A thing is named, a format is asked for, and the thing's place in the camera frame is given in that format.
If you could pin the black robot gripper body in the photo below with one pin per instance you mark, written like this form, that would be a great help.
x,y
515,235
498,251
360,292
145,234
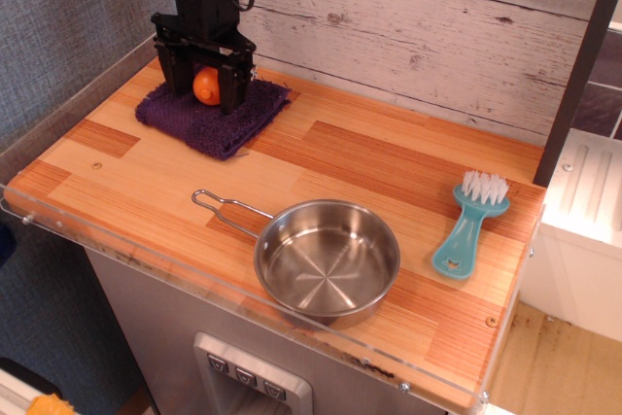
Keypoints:
x,y
208,30

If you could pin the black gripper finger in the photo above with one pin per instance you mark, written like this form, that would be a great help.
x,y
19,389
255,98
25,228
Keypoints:
x,y
234,81
176,66

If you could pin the orange toy carrot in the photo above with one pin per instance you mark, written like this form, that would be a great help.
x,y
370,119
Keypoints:
x,y
206,88

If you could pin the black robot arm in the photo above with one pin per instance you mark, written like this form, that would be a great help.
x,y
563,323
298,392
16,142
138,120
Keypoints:
x,y
206,32

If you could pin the purple folded cloth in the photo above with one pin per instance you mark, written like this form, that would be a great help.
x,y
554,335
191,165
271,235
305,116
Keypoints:
x,y
207,129

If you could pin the small steel pan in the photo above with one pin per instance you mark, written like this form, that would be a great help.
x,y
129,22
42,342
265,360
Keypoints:
x,y
327,260

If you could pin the clear acrylic table guard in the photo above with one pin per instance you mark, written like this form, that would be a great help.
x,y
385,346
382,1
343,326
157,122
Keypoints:
x,y
93,173

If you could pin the teal dish brush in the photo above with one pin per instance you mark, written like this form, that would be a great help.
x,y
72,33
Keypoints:
x,y
480,196

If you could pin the silver dispenser button panel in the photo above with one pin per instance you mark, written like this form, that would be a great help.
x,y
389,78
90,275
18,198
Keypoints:
x,y
237,382

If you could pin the orange yellow object bottom left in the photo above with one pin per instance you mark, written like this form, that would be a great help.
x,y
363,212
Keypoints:
x,y
49,405

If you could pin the white toy sink counter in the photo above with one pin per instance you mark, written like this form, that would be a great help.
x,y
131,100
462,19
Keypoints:
x,y
574,271

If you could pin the dark right frame post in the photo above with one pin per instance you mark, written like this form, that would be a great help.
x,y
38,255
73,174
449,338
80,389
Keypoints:
x,y
588,52

